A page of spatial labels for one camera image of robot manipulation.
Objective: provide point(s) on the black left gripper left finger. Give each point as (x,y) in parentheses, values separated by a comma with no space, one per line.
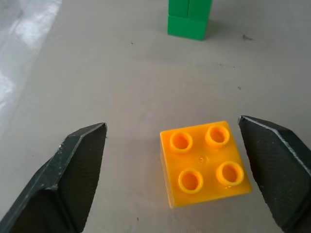
(60,184)

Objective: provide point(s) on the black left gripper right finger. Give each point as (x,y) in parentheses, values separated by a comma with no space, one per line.
(279,170)

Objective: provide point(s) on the yellow studded building block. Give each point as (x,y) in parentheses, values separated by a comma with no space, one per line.
(205,163)

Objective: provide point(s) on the green building block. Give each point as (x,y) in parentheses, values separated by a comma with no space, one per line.
(188,20)

